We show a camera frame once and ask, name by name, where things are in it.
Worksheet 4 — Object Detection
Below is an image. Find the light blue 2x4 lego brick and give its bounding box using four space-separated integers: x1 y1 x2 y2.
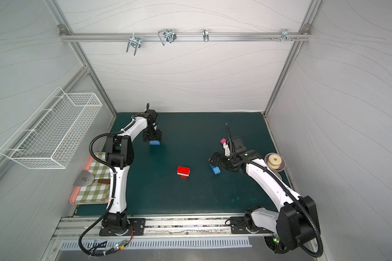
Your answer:
149 140 160 145

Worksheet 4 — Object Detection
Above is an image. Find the red 2x4 lego brick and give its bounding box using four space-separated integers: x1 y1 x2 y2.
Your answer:
176 166 190 177

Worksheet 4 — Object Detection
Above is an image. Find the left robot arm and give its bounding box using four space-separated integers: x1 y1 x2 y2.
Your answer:
102 109 162 236

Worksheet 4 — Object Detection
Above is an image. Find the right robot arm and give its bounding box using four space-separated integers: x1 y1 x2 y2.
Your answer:
209 137 323 257

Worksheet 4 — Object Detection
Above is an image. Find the green table mat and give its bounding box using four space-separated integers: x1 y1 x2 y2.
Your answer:
74 112 301 216

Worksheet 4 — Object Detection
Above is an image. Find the green checkered cloth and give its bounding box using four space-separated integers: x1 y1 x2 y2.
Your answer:
74 151 112 203

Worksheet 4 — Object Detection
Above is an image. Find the metal spatula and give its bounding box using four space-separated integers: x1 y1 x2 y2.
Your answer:
74 170 111 187

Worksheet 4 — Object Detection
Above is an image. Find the metal hook clamp left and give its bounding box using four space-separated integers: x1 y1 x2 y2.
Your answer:
126 35 142 55

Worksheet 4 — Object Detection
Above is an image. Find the metal hook clamp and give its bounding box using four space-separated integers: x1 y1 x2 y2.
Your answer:
126 35 142 55
157 28 177 46

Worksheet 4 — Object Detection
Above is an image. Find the metal hook clamp middle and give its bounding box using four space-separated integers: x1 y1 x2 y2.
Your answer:
157 28 177 46

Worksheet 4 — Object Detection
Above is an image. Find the pink tray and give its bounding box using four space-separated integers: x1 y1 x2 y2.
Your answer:
69 156 112 206

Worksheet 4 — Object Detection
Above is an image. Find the metal clamp right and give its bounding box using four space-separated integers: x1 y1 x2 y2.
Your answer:
270 28 299 42

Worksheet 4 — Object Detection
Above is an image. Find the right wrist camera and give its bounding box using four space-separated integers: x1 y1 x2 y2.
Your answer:
223 141 230 158

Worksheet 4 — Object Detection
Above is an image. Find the bowl with cream ring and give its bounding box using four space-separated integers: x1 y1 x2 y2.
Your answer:
264 153 286 172

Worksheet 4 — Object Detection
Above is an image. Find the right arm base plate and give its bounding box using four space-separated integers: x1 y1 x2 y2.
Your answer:
225 216 273 234

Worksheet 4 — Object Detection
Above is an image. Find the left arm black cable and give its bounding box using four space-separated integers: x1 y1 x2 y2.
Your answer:
77 103 151 257

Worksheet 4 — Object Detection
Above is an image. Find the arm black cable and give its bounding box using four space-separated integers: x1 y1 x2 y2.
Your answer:
224 122 324 258
77 103 151 257

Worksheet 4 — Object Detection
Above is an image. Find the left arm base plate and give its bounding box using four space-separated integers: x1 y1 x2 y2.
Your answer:
99 218 146 237

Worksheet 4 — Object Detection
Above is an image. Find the white wire basket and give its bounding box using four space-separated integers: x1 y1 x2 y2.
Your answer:
0 87 102 170

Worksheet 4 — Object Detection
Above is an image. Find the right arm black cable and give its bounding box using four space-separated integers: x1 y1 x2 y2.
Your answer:
224 122 324 258

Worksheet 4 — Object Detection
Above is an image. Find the metal ring clamp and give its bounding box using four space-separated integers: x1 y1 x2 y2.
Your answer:
202 29 209 42

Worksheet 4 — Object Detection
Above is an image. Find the white slotted cable duct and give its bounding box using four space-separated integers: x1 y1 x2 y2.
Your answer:
60 237 252 251

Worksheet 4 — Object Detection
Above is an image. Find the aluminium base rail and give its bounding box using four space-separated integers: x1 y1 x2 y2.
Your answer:
52 213 321 240

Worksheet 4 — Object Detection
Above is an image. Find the aluminium crossbar rail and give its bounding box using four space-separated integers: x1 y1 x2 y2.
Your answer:
60 31 312 42

